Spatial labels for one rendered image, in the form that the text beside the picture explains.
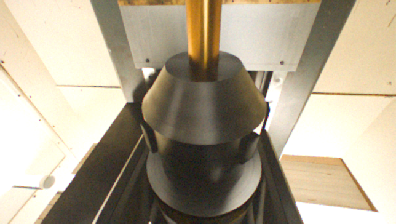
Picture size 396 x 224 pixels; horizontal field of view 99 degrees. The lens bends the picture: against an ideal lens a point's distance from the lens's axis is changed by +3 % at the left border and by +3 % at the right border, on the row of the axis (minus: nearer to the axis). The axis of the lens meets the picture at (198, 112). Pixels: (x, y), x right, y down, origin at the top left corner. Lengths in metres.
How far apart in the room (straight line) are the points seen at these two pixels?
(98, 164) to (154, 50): 0.34
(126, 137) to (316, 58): 0.61
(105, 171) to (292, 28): 0.58
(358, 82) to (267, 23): 0.84
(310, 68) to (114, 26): 0.61
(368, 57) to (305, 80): 0.57
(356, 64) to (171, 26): 0.95
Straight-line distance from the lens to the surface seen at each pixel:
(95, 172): 0.50
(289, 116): 0.73
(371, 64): 1.22
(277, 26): 0.51
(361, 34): 1.11
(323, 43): 0.62
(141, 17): 0.51
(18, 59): 1.30
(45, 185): 1.11
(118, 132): 0.58
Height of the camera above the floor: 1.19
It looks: 39 degrees up
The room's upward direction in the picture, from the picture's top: 178 degrees clockwise
